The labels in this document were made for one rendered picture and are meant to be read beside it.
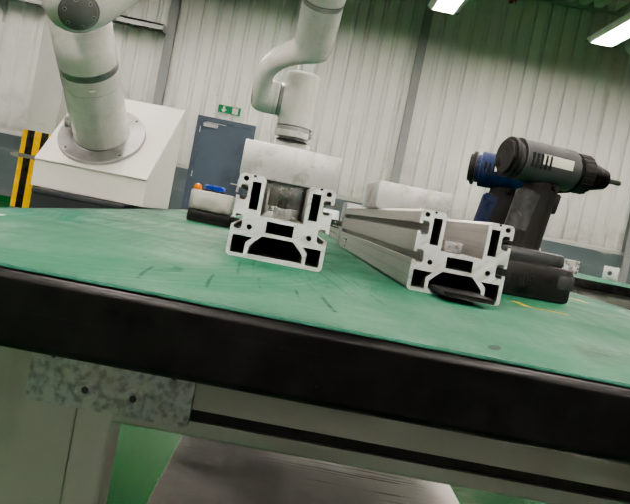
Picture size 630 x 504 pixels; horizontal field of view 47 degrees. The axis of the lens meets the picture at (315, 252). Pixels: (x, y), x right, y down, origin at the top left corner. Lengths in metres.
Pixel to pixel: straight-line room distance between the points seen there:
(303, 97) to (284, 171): 0.91
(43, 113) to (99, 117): 6.25
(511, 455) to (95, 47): 1.20
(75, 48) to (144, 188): 0.31
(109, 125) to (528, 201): 0.92
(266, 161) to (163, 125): 0.92
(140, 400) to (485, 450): 0.23
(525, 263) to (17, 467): 0.72
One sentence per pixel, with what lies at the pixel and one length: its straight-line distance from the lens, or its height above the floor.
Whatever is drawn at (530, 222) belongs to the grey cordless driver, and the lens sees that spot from 1.06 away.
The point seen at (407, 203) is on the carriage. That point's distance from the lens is 1.08.
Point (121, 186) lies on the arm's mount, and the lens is 1.60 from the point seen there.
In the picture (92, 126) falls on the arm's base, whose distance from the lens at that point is 1.61.
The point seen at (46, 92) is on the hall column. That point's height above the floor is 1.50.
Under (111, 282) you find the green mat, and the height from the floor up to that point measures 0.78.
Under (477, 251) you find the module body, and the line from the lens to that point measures 0.79.
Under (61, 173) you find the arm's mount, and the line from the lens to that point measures 1.66.
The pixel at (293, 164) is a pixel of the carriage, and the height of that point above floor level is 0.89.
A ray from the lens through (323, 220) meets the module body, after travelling 0.74.
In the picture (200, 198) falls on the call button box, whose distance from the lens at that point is 1.39.
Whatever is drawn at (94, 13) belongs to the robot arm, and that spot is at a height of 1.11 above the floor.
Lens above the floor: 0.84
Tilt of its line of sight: 3 degrees down
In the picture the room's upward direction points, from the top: 11 degrees clockwise
